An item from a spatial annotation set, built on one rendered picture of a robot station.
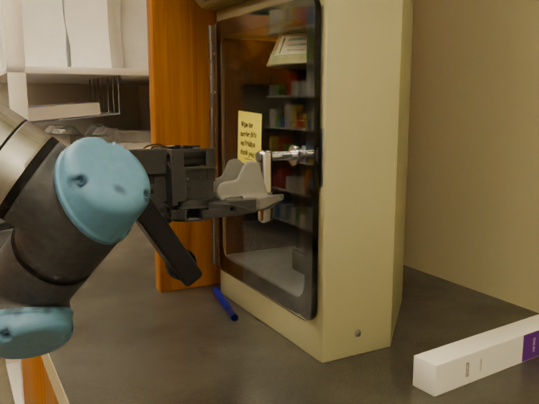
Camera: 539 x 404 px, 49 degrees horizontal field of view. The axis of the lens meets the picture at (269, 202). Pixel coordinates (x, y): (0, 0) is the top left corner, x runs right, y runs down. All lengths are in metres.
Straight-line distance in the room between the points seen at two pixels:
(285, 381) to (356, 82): 0.37
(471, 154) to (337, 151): 0.45
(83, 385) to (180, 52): 0.55
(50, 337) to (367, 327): 0.41
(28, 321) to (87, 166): 0.16
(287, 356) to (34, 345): 0.35
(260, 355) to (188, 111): 0.44
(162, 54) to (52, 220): 0.59
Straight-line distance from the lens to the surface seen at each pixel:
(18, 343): 0.57
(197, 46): 1.04
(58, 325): 0.56
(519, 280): 1.09
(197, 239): 1.06
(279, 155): 0.74
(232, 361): 0.79
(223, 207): 0.67
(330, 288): 0.76
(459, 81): 1.16
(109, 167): 0.47
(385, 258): 0.80
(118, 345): 0.86
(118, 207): 0.45
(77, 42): 1.95
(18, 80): 1.76
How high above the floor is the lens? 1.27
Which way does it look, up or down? 10 degrees down
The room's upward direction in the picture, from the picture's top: straight up
